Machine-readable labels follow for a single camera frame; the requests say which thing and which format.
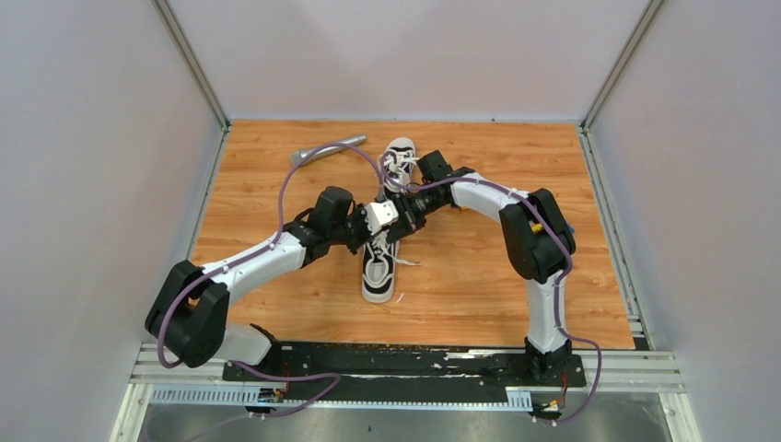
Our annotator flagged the black white sneaker with laces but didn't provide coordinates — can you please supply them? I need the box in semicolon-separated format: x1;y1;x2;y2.
379;137;417;200

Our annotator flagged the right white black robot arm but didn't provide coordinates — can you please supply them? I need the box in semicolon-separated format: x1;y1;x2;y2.
381;151;576;385

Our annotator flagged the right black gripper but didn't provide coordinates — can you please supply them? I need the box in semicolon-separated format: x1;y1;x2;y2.
390;188;449;243

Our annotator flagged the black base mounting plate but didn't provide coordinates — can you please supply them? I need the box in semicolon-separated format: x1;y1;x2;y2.
255;342;587;406

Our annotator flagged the grey metal cylinder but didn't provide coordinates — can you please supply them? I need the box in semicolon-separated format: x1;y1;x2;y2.
290;134;367;166

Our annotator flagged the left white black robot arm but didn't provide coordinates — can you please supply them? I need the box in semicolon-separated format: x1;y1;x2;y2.
145;186;382;380

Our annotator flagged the aluminium frame rail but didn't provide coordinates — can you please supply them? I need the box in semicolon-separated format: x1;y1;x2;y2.
112;343;702;441

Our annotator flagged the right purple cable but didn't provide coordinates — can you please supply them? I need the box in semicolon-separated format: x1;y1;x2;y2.
378;159;605;426

